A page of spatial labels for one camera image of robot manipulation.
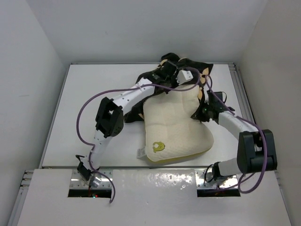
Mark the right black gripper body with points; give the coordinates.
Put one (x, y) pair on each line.
(202, 114)

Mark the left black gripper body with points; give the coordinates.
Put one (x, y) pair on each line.
(171, 81)

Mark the cream pillow with yellow edge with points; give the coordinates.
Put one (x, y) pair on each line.
(172, 132)

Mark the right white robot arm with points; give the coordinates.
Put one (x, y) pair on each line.
(256, 147)

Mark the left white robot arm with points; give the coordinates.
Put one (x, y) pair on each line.
(109, 119)

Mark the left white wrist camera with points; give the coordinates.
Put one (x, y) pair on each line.
(183, 76)

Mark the right aluminium frame rail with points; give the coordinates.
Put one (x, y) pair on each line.
(241, 98)

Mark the aluminium frame rail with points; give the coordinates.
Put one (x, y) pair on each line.
(20, 199)
(241, 98)

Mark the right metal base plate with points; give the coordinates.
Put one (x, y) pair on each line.
(205, 181)

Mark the metal base plate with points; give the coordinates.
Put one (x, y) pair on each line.
(96, 181)
(205, 181)

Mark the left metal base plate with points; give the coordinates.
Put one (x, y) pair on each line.
(96, 181)

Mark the left aluminium frame rail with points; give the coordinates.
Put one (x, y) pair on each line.
(20, 199)

